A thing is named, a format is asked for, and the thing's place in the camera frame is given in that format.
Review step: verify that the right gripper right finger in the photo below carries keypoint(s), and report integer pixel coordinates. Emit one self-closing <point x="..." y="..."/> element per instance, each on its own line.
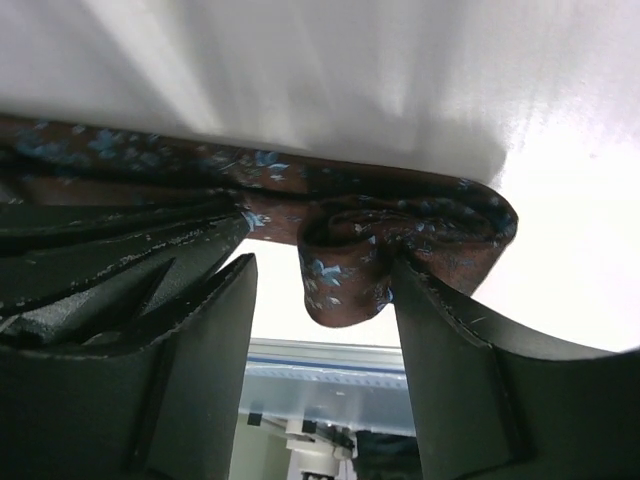
<point x="494" y="399"/>

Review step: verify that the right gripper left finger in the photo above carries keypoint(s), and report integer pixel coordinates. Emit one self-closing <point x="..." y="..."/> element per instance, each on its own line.
<point x="159" y="402"/>

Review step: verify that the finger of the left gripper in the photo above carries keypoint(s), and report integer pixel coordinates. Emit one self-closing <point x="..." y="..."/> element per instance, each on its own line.
<point x="69" y="271"/>

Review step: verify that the brown floral tie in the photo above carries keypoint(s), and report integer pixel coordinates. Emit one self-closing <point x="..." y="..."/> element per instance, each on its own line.
<point x="349" y="221"/>

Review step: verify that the aluminium mounting rail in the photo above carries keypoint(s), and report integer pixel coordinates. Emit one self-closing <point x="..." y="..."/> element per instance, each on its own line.
<point x="358" y="387"/>

